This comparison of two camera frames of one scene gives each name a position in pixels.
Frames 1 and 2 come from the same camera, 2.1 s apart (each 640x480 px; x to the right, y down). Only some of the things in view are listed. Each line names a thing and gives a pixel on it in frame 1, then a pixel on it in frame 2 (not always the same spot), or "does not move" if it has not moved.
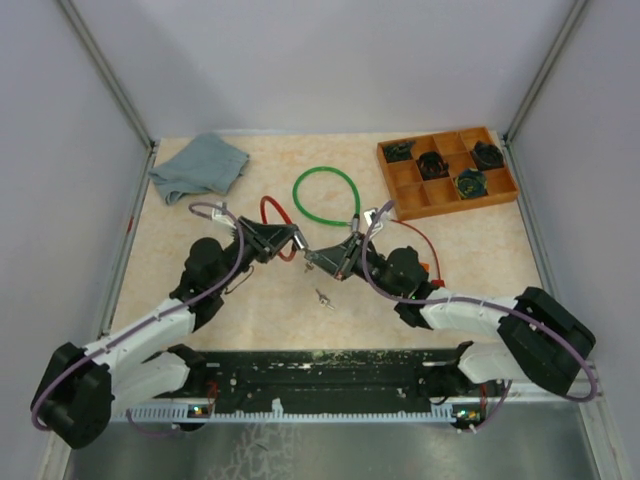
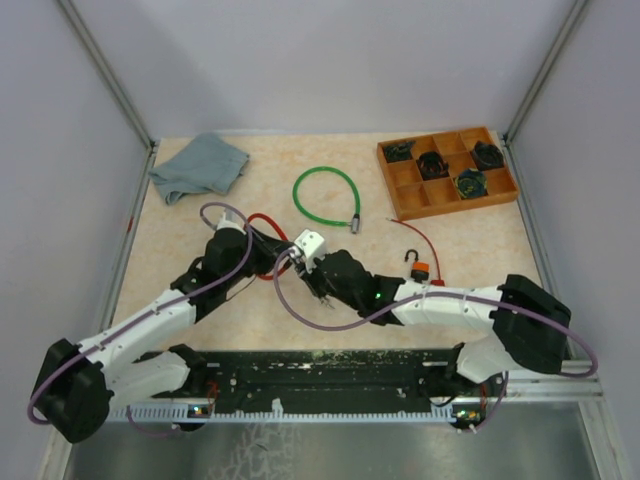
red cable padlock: [440, 283] does not move
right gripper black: [339, 260] -> [310, 278]
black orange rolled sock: [432, 166] does not move
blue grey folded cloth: [212, 166] does not move
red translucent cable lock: [299, 237] -> [282, 234]
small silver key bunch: [324, 300] does not move
